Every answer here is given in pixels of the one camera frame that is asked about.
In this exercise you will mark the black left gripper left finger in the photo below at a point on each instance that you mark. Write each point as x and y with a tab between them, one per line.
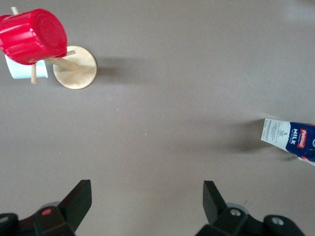
73	204

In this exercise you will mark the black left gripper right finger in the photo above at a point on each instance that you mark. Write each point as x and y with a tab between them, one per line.
212	204

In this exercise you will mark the blue white milk carton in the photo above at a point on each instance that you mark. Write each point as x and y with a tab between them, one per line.
290	137

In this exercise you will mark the white plastic cup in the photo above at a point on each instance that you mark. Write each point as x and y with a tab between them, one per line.
19	71

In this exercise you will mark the red plastic cup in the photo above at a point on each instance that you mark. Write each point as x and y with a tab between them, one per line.
32	37

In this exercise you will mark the wooden mug tree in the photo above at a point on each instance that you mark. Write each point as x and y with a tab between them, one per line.
78	71

